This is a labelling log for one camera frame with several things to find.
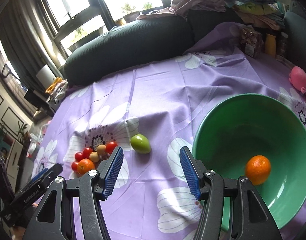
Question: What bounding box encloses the red cherry tomato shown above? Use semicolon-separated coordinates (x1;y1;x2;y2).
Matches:
71;161;79;173
105;141;118;154
82;147;93;159
75;152;85;162

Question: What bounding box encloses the orange tangerine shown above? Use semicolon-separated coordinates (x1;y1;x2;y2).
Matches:
77;159;95;176

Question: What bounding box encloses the orange in bowl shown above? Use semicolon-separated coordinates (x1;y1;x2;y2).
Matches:
244;155;271;186

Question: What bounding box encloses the tan longan fruit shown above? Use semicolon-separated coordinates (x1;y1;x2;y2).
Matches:
96;144;106;156
89;152;100;163

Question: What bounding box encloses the plastic bag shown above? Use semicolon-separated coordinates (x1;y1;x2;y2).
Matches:
27;121;50;156

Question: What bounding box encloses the potted plant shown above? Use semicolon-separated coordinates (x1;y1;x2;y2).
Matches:
17;122;31;145

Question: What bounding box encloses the green plastic bowl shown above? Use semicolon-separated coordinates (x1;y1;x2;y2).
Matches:
192;93;306;228

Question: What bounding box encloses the green lime fruit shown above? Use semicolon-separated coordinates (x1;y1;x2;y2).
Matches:
130;134;151;154

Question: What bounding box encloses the clothes heap on stand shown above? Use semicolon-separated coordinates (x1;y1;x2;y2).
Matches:
45;77;68;105

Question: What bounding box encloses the purple floral tablecloth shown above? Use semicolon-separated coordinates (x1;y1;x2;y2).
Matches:
33;22;306;239

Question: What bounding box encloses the pink plush toy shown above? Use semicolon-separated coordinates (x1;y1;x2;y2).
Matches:
289;66;306;95

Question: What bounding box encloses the clear snack package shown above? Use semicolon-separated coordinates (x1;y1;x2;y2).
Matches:
240;27;262;59

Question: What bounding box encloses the dark green sofa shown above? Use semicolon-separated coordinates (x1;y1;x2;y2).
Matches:
64;7;306;87

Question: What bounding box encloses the pile of folded clothes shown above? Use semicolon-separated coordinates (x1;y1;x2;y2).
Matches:
137;0;285;31

